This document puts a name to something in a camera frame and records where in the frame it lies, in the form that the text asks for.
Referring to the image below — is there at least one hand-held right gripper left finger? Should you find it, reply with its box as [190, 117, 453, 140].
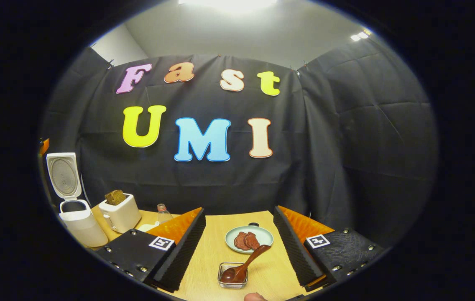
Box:
[95, 207, 207, 293]

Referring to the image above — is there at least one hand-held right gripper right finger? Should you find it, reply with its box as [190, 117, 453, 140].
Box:
[273, 205, 384, 292]

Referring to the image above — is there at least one glass chopstick holder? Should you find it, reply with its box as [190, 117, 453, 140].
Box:
[217, 262, 249, 289]

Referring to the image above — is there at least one brown wooden spoon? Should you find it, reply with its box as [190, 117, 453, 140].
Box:
[220, 245, 271, 284]

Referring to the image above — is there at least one white rice cooker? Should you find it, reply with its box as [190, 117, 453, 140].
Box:
[46, 152, 108, 248]

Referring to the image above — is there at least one pale green plate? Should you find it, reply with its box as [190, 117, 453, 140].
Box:
[225, 226, 274, 254]

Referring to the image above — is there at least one clear plastic bottle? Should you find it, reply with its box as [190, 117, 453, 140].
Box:
[157, 204, 174, 224]

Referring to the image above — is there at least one brown meat slice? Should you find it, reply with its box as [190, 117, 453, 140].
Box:
[244, 232, 260, 250]
[234, 232, 250, 251]

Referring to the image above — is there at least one white toaster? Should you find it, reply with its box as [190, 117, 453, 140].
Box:
[99, 193, 142, 234]

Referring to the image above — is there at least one black backdrop cloth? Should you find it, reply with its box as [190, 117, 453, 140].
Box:
[39, 38, 439, 247]

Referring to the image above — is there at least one large ceiling light panel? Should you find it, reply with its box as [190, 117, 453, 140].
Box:
[179, 0, 278, 13]

